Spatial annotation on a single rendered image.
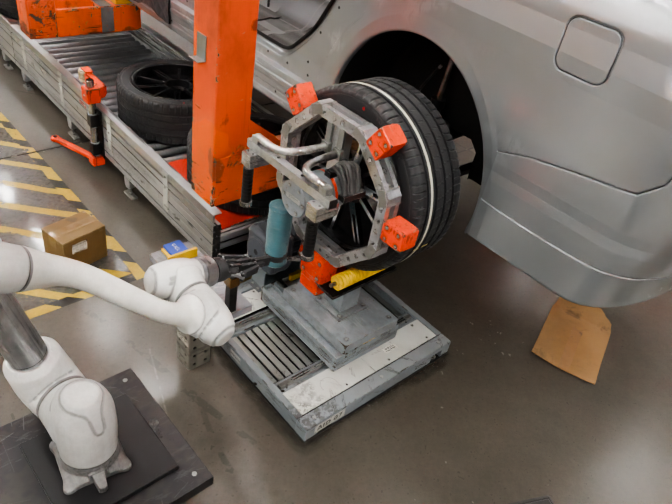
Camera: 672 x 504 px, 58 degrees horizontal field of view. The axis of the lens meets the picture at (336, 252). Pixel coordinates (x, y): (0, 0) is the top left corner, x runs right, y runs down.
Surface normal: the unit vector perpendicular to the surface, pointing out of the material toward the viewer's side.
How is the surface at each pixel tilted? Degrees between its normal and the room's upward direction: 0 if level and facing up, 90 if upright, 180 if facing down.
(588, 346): 1
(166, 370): 0
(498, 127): 90
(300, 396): 0
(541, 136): 90
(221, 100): 90
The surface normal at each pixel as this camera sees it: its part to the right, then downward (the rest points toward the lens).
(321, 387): 0.15, -0.79
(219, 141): 0.65, 0.54
